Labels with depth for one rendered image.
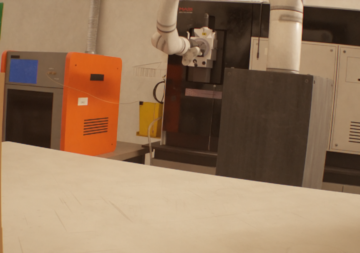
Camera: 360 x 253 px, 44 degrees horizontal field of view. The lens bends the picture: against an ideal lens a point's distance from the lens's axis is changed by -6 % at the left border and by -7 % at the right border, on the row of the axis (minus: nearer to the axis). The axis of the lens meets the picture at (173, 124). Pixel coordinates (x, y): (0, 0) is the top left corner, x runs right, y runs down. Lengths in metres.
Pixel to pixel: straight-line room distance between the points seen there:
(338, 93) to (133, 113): 1.92
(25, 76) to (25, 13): 2.34
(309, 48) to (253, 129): 0.96
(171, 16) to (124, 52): 2.03
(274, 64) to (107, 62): 0.96
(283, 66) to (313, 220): 0.71
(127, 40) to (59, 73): 1.85
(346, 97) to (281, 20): 0.89
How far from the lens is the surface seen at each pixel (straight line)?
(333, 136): 2.10
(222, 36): 2.20
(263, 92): 1.20
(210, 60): 2.16
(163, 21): 1.66
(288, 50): 1.27
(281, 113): 1.18
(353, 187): 2.06
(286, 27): 1.27
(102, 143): 2.08
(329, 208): 0.69
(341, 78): 2.10
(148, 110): 2.32
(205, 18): 2.16
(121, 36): 3.68
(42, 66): 1.90
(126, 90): 3.63
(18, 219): 0.52
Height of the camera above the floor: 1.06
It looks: 6 degrees down
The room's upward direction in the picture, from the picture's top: 5 degrees clockwise
